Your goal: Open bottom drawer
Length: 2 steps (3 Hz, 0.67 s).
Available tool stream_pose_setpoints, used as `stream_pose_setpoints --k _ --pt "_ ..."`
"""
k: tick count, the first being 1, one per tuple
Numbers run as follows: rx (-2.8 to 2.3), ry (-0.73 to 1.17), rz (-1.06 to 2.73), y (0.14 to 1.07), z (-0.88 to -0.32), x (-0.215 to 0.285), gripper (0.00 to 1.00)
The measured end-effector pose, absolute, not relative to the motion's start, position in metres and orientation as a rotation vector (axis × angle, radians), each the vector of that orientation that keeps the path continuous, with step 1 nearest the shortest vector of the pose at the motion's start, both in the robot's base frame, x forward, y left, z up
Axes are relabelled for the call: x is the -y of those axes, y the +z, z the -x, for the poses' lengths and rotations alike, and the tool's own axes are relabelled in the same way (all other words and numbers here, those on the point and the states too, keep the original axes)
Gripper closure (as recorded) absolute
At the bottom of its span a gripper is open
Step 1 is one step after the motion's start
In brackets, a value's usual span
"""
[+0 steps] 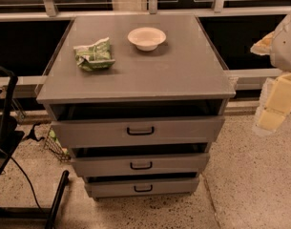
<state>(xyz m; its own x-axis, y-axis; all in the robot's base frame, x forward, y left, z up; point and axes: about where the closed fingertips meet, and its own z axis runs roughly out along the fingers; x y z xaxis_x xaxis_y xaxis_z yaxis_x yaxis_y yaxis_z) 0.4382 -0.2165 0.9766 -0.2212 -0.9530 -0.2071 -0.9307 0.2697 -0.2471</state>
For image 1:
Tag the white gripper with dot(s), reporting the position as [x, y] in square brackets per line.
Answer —
[285, 50]

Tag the grey bottom drawer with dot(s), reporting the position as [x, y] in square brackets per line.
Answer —
[145, 187]

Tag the grey drawer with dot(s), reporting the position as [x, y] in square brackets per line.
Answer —
[137, 131]
[145, 187]
[112, 166]

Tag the grey top drawer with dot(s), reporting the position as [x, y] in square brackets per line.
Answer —
[137, 131]

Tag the grey drawer cabinet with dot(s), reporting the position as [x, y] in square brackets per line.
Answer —
[180, 78]

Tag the grey middle drawer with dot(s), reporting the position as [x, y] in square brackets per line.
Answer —
[112, 166]

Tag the metal window railing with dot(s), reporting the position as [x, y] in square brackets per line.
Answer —
[30, 30]

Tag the white bowl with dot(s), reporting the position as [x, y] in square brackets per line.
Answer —
[146, 39]

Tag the green snack bag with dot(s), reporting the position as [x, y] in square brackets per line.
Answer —
[94, 57]

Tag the black metal stand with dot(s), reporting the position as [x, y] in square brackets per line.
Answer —
[9, 141]

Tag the wire mesh basket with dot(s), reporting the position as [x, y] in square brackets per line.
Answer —
[53, 145]

